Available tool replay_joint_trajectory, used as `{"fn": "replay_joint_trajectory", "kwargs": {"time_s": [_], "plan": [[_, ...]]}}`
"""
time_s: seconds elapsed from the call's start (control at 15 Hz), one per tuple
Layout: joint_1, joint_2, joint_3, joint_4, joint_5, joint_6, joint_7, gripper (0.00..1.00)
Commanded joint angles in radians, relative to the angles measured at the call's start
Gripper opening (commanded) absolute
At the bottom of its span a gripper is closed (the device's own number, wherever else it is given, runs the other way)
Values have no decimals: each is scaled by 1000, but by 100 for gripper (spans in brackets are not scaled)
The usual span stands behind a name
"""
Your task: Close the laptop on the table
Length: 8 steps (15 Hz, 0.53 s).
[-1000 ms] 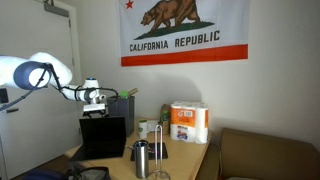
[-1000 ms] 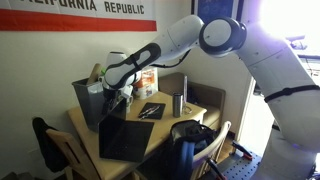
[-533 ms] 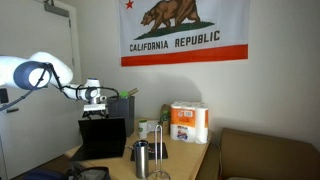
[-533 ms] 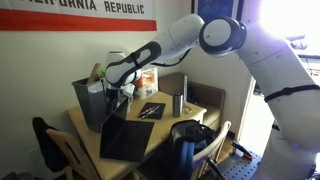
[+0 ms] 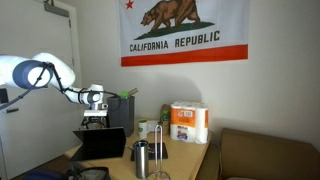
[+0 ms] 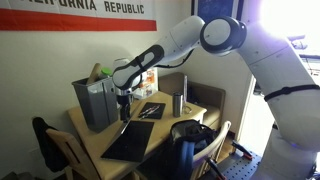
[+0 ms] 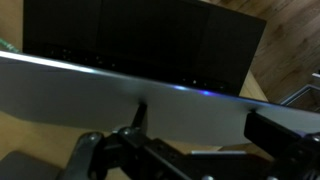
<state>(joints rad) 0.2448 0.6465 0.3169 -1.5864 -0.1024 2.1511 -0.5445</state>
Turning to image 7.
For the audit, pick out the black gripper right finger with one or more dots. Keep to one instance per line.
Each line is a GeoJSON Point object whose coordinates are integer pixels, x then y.
{"type": "Point", "coordinates": [270, 133]}

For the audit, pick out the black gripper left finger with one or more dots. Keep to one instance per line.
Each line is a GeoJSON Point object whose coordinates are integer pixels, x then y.
{"type": "Point", "coordinates": [140, 115]}

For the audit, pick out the black silver laptop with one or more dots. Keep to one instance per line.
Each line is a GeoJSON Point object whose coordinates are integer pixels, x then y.
{"type": "Point", "coordinates": [173, 110]}

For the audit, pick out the metal frame stand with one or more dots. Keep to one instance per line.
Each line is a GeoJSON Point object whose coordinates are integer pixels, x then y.
{"type": "Point", "coordinates": [301, 95]}

